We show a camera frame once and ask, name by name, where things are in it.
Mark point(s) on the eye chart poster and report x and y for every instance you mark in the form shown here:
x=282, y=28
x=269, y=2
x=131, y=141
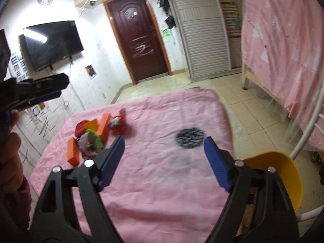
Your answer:
x=17, y=67

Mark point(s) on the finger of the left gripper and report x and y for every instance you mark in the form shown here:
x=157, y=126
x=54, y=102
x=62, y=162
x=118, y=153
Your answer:
x=31, y=89
x=21, y=103

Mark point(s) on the colourful wall poster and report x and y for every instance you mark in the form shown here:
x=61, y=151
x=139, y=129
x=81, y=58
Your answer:
x=232, y=18

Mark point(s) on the black bags on hook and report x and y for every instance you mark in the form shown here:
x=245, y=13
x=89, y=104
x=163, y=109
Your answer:
x=165, y=6

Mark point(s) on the person's left hand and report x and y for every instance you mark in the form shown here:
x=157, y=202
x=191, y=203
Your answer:
x=11, y=167

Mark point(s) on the black white pinecone ball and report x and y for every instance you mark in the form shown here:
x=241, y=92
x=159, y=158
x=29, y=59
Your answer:
x=190, y=138

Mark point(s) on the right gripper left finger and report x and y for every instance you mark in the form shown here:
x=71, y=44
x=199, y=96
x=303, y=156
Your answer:
x=55, y=217

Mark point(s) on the small orange box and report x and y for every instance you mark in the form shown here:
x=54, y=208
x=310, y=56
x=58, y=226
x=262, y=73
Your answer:
x=73, y=156

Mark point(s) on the wall mounted black television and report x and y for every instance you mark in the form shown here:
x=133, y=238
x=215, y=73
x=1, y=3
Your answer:
x=49, y=43

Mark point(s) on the wooden bed frame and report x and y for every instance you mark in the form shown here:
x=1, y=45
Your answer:
x=262, y=93

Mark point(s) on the long orange box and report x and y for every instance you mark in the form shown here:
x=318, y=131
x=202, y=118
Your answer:
x=103, y=127

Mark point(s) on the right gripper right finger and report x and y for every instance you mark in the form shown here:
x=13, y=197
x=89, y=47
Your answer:
x=236, y=178

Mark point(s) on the red cloth pouch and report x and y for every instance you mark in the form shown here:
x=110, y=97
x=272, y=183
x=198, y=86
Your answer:
x=80, y=128

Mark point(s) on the red snack wrapper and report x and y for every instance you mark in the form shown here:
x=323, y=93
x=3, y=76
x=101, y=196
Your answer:
x=118, y=124

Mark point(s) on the small dark wall picture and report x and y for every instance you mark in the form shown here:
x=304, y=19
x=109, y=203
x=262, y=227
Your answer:
x=90, y=70

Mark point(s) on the pink bed curtain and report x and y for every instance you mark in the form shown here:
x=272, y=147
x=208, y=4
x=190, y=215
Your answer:
x=282, y=45

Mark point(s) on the dark red door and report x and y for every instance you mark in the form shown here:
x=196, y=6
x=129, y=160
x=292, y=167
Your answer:
x=139, y=38

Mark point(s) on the white louvered wardrobe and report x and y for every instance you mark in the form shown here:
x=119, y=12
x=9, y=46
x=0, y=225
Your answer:
x=204, y=38

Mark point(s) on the pink table cloth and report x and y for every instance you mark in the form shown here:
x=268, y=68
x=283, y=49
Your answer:
x=160, y=191

